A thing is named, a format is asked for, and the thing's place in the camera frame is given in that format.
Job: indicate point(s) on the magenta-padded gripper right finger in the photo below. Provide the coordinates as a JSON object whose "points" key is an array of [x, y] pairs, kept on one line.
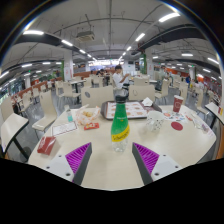
{"points": [[147, 159]]}

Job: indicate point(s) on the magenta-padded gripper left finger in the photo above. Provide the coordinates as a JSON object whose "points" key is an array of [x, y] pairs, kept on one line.
{"points": [[77, 159]]}

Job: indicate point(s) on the green drink bottle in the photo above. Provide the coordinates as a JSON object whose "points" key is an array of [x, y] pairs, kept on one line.
{"points": [[120, 126]]}

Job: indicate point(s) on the white printed card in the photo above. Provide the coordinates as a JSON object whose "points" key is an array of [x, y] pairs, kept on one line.
{"points": [[64, 128]]}

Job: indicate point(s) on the red flat box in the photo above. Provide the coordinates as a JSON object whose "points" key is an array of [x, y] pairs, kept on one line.
{"points": [[46, 145]]}

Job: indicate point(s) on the red sauce packet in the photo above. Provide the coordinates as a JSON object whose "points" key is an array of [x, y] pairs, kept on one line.
{"points": [[91, 126]]}

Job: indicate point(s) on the white polka-dot mug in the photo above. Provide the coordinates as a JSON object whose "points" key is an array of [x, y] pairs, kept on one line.
{"points": [[155, 121]]}

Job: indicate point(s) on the flat round red coaster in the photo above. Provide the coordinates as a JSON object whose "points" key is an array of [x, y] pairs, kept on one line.
{"points": [[177, 126]]}

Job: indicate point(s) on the clear plastic food bag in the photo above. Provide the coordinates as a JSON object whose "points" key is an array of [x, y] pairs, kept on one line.
{"points": [[87, 115]]}

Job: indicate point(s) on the small teal sanitizer bottle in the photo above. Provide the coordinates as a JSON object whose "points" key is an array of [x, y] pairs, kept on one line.
{"points": [[69, 115]]}

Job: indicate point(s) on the dark food tray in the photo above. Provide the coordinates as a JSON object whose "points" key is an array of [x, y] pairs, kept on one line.
{"points": [[137, 110]]}

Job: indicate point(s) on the printed paper leaflet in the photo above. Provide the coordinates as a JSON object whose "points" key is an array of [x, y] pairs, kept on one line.
{"points": [[175, 116]]}

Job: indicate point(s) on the white paper napkin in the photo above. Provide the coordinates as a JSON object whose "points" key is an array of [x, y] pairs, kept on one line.
{"points": [[147, 102]]}

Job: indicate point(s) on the red paper cup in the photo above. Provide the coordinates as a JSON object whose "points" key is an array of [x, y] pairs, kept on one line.
{"points": [[178, 104]]}

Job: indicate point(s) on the clear plastic wrapper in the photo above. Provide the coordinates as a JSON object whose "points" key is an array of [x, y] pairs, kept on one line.
{"points": [[200, 124]]}

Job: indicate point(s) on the beige chair with round hole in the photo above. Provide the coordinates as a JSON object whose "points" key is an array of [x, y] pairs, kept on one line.
{"points": [[96, 96], [141, 92]]}

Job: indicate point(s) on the group of beige chairs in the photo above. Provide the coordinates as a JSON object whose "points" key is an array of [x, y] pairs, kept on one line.
{"points": [[68, 90]]}

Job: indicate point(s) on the white side table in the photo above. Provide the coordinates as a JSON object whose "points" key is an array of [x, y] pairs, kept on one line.
{"points": [[11, 128], [215, 111]]}

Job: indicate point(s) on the person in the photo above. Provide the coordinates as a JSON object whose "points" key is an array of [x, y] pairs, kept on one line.
{"points": [[117, 80]]}

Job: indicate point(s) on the ceiling air conditioner unit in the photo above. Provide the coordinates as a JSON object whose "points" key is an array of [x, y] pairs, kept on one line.
{"points": [[85, 35]]}

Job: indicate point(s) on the group of ceiling lights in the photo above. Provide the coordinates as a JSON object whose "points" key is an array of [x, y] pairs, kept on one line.
{"points": [[33, 32]]}

